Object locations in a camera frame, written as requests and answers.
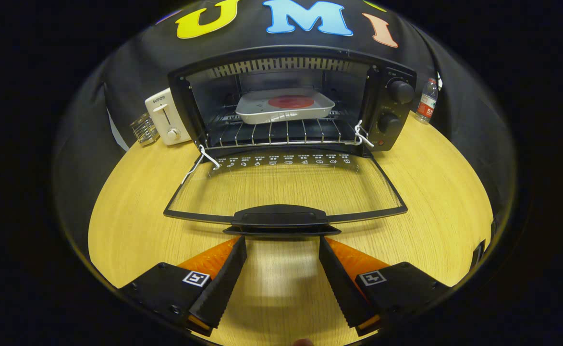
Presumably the clear plastic water bottle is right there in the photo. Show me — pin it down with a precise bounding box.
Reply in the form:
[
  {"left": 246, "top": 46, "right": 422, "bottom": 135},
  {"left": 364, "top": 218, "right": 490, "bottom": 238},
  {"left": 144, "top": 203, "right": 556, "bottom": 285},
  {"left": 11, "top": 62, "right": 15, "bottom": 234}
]
[{"left": 416, "top": 78, "right": 439, "bottom": 125}]

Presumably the black backdrop cloth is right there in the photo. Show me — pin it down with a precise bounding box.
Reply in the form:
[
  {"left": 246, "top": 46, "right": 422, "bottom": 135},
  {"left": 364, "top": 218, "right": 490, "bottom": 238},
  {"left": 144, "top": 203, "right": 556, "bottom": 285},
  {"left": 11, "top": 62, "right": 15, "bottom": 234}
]
[{"left": 53, "top": 0, "right": 517, "bottom": 231}]

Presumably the white square plate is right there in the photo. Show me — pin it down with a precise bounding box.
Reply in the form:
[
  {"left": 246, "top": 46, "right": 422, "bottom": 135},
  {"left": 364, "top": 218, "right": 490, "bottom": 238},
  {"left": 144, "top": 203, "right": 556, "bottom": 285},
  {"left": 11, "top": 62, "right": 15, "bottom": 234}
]
[{"left": 235, "top": 88, "right": 336, "bottom": 125}]

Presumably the metal wire holder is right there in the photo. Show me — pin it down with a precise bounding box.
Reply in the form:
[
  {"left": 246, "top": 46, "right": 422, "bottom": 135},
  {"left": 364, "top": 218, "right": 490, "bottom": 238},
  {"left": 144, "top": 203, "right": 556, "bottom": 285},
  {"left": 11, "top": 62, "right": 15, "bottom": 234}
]
[{"left": 130, "top": 113, "right": 159, "bottom": 146}]

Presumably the black toaster oven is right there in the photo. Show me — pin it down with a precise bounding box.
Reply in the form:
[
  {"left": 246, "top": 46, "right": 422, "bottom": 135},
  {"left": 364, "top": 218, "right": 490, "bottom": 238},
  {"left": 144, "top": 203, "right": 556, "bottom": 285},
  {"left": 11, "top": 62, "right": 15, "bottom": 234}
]
[{"left": 163, "top": 45, "right": 417, "bottom": 237}]

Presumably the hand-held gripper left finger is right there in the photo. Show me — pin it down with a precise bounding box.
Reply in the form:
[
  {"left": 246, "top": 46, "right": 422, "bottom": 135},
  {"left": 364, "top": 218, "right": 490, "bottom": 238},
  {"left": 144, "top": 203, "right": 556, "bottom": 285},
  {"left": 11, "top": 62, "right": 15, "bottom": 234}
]
[{"left": 118, "top": 235, "right": 247, "bottom": 337}]

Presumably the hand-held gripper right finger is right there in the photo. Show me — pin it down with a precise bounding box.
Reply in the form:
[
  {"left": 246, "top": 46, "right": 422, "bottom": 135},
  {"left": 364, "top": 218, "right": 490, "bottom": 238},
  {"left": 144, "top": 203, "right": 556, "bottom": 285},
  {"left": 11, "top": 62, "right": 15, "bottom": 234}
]
[{"left": 318, "top": 235, "right": 450, "bottom": 337}]

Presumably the pink ham slice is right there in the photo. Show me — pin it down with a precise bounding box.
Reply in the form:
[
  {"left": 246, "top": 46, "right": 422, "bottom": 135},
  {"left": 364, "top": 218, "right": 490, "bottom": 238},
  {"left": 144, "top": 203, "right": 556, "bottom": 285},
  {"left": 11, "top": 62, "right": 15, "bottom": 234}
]
[{"left": 268, "top": 95, "right": 316, "bottom": 109}]

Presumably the white bread toaster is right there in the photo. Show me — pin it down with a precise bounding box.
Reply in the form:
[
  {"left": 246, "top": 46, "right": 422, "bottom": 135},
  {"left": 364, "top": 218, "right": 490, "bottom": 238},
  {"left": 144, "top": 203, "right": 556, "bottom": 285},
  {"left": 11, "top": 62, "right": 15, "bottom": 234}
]
[{"left": 145, "top": 87, "right": 192, "bottom": 146}]

